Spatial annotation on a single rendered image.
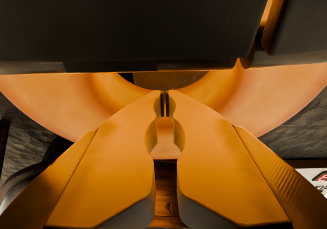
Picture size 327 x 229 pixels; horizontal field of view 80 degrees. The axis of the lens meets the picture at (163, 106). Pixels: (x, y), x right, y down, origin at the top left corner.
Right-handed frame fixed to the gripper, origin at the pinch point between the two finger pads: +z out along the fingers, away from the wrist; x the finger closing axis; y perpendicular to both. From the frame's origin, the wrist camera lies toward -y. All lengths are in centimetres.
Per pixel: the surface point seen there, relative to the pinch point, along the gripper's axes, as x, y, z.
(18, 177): -18.8, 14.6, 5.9
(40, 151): -24.1, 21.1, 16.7
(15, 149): -28.2, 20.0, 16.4
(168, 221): -0.1, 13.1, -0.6
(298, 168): 26.1, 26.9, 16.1
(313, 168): 29.1, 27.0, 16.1
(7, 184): -21.6, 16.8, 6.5
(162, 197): -0.6, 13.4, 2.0
